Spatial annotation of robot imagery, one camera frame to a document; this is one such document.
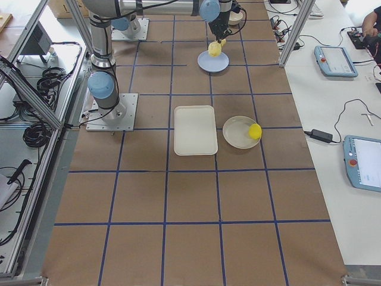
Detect white round plate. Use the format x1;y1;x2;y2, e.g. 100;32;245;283
223;116;260;149

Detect grey control box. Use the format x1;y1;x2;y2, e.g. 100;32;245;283
21;22;52;55

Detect yellow toy lemon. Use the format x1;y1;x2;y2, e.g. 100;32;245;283
248;123;262;140

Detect aluminium frame post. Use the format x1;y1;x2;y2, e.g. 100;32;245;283
279;0;315;68

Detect person hand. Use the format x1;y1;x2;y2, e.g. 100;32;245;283
362;24;378;37

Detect blue plate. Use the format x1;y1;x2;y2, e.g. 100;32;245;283
197;51;229;73

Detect black device on table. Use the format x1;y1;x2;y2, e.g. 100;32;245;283
347;30;370;49

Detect aluminium frame rail left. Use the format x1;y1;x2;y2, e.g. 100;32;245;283
1;56;63;129

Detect white keyboard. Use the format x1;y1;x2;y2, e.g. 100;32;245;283
310;3;324;18

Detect black power adapter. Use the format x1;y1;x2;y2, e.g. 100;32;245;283
310;129;333;143

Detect cream bowl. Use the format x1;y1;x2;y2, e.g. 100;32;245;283
228;13;243;26

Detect far teach pendant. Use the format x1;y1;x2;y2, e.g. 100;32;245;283
314;46;358;78

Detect white rectangular tray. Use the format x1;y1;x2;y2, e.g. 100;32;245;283
174;105;218;156

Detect coiled black cables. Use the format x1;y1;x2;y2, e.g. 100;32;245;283
36;67;67;97

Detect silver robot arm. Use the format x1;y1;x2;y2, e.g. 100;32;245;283
84;1;239;129
111;17;141;41

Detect teach pendant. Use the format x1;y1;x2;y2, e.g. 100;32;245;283
314;46;358;78
343;135;381;192

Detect near teach pendant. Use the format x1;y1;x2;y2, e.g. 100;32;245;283
343;135;381;192

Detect yellow toy bread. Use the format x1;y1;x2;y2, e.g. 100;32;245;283
208;39;226;57

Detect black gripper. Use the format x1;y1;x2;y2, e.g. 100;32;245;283
208;18;232;41

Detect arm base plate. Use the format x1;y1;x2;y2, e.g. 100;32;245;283
111;18;149;42
86;93;138;132

